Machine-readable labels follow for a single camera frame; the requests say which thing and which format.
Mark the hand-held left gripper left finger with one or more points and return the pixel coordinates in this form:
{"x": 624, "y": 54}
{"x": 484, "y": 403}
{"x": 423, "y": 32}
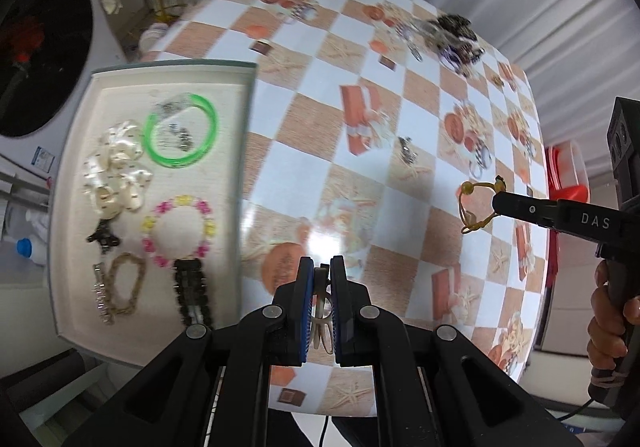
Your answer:
{"x": 304, "y": 297}

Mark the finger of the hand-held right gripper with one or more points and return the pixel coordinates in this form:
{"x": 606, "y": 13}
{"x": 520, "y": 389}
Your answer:
{"x": 530, "y": 212}

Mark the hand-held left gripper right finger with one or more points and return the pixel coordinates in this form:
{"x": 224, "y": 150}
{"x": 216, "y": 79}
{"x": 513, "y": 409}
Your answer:
{"x": 337, "y": 302}

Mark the translucent hair clip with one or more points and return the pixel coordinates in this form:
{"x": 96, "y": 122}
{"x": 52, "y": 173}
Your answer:
{"x": 320, "y": 322}

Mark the grey rimmed white tray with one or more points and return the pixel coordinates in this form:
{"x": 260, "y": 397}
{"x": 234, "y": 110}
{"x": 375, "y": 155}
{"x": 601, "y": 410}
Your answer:
{"x": 225, "y": 152}

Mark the silver rhinestone hair clip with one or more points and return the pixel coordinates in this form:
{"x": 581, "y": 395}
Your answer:
{"x": 102, "y": 299}

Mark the black hair claw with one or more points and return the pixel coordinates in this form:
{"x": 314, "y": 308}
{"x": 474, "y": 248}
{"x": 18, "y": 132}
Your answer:
{"x": 103, "y": 238}

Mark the person's right hand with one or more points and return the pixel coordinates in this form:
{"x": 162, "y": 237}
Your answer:
{"x": 605, "y": 322}

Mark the red plastic container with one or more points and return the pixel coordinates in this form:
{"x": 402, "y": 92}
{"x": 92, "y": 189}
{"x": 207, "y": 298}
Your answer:
{"x": 575, "y": 192}

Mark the small gold brooch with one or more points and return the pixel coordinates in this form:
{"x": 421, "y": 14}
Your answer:
{"x": 496, "y": 80}

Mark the checkered printed tablecloth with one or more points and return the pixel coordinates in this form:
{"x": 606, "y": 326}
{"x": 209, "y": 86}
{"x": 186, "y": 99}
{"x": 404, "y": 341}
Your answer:
{"x": 310, "y": 142}

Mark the brown hair clip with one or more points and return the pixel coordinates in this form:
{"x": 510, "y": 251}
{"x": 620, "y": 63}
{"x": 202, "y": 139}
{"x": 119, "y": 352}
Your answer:
{"x": 472, "y": 54}

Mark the purple white hair clip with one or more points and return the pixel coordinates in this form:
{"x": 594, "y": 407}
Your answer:
{"x": 452, "y": 59}

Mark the green bangle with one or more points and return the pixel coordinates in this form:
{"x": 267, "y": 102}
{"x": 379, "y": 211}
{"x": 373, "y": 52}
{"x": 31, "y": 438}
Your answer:
{"x": 175, "y": 160}

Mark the leopard print hair claw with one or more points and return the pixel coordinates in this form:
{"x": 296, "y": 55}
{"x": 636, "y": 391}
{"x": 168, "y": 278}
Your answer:
{"x": 454, "y": 25}

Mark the cream dotted scrunchie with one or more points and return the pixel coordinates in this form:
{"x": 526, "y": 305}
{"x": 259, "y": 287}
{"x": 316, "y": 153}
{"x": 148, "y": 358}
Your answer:
{"x": 117, "y": 167}

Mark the blue capped white bottle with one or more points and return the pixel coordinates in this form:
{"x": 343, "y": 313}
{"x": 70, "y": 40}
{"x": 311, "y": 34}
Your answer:
{"x": 27, "y": 249}

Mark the white washing machine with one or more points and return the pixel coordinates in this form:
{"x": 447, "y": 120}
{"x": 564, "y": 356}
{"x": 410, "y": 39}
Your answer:
{"x": 50, "y": 52}

